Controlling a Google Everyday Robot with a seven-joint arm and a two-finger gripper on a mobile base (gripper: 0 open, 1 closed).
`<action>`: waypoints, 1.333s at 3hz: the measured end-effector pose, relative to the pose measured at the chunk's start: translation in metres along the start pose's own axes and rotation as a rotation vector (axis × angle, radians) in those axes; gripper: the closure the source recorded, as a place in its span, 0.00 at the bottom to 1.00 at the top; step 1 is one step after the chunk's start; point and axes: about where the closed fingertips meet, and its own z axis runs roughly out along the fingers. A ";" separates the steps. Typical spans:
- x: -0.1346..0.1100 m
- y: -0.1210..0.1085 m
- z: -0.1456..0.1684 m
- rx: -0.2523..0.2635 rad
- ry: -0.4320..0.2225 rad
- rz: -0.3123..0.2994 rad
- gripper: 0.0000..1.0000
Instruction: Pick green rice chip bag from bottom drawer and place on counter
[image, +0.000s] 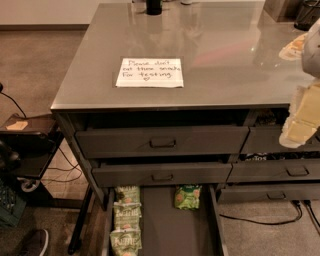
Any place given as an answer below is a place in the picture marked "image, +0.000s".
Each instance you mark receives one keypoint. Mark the green plastic crate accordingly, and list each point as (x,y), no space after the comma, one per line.
(11,206)

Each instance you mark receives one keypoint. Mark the bottom right grey drawer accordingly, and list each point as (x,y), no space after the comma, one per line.
(270,192)

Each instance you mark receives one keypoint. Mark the kettle chip bag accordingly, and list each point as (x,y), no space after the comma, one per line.
(127,215)
(128,194)
(126,242)

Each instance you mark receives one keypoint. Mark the grey cabinet with counter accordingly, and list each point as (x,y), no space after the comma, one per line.
(233,76)

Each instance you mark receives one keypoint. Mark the small white cup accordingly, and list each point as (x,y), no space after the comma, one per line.
(187,2)

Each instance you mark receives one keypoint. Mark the grey drawer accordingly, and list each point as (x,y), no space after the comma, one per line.
(265,139)
(161,174)
(161,141)
(275,170)
(270,192)

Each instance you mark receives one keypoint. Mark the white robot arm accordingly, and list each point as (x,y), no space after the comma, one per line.
(310,58)

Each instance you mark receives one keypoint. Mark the middle kettle chip bag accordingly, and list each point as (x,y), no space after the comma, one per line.
(127,215)

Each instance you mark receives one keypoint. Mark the open bottom left drawer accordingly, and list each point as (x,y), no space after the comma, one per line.
(167,231)

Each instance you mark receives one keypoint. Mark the middle right grey drawer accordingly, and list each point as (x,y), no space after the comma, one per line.
(275,170)

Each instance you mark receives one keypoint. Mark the white handwritten paper note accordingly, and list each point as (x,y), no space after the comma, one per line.
(150,73)

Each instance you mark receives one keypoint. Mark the dark bottle on counter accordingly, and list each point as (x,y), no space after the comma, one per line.
(153,7)

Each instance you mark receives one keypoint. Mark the top kettle chip bag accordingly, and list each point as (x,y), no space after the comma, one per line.
(128,194)

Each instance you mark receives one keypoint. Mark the top right grey drawer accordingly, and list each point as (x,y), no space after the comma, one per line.
(265,139)

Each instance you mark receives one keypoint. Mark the black mesh pencil cup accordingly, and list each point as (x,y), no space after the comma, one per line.
(308,14)

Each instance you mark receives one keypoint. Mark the bottom kettle chip bag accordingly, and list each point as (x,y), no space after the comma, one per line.
(126,242)

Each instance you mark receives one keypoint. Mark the black side cart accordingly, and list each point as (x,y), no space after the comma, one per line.
(27,148)

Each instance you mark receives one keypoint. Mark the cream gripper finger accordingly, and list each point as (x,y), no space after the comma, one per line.
(293,50)
(304,116)

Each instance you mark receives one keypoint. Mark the green rice chip bag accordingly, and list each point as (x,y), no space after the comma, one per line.
(187,197)

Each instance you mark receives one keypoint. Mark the top left grey drawer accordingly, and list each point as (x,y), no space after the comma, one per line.
(161,141)

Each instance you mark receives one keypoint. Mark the middle left grey drawer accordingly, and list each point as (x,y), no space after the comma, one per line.
(161,174)

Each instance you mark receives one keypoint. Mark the dark shoe with white sole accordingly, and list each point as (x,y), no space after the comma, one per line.
(36,245)

